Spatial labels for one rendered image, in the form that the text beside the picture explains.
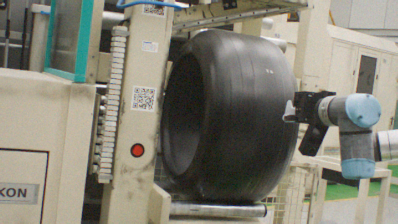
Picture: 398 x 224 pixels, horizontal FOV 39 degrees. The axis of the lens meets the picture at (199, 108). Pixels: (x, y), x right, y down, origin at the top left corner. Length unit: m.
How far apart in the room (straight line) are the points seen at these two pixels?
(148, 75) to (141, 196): 0.37
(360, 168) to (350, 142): 0.06
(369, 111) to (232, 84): 0.48
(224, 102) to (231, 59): 0.14
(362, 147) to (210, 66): 0.57
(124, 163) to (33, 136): 0.78
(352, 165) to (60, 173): 0.66
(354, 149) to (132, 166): 0.72
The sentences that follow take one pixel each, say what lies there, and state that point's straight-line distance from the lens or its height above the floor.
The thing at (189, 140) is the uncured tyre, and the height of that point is 1.07.
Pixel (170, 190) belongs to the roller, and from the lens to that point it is 2.01.
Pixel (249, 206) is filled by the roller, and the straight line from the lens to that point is 1.83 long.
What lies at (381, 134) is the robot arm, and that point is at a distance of 1.45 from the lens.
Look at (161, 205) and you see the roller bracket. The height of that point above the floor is 0.92.
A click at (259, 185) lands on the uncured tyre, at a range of 1.75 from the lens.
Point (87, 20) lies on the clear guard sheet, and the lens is 0.98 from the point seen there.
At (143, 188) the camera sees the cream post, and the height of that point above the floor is 0.94.
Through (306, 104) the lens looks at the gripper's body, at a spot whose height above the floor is 1.27.
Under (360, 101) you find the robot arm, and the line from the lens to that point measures 1.28.
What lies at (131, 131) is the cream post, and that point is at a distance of 1.72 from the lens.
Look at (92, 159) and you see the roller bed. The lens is 2.11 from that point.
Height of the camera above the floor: 1.30
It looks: 3 degrees down
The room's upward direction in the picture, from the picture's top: 7 degrees clockwise
